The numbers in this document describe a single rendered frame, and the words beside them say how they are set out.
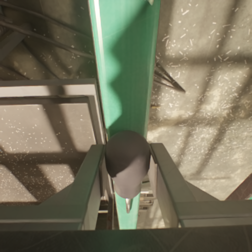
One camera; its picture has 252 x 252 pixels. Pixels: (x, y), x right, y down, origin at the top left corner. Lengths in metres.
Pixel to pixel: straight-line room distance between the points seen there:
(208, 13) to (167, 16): 0.20
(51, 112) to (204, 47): 0.88
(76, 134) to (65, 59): 0.61
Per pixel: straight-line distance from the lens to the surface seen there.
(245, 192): 0.38
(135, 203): 0.29
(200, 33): 1.09
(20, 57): 1.20
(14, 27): 0.77
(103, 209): 1.12
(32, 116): 0.57
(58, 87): 0.51
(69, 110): 0.52
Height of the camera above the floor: 0.96
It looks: 44 degrees down
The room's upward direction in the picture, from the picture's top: 178 degrees clockwise
